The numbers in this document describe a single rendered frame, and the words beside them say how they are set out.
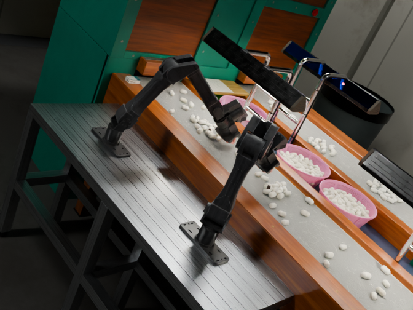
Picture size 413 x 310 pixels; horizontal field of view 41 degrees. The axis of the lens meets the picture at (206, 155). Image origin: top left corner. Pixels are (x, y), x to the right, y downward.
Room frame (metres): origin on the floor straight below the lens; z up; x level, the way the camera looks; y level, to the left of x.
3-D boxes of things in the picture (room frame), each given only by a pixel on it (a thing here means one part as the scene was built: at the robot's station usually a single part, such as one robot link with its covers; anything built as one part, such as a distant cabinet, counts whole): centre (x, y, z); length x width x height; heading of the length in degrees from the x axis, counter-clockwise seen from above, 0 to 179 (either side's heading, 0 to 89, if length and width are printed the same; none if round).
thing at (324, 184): (2.16, -0.62, 0.72); 0.27 x 0.27 x 0.10
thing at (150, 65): (2.55, 0.35, 0.83); 0.30 x 0.06 x 0.07; 139
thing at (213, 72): (3.03, 0.34, 0.42); 1.36 x 0.55 x 0.84; 139
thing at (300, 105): (2.31, -0.02, 1.08); 0.62 x 0.08 x 0.07; 49
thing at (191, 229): (1.55, -0.11, 0.71); 0.20 x 0.07 x 0.08; 52
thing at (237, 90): (2.77, 0.09, 0.77); 0.33 x 0.15 x 0.01; 139
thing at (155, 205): (1.94, -0.03, 0.65); 1.20 x 0.90 x 0.04; 52
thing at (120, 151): (1.92, 0.36, 0.71); 0.20 x 0.07 x 0.08; 52
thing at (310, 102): (2.67, -0.34, 0.90); 0.20 x 0.19 x 0.45; 49
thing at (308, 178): (2.34, -0.41, 0.72); 0.27 x 0.27 x 0.10
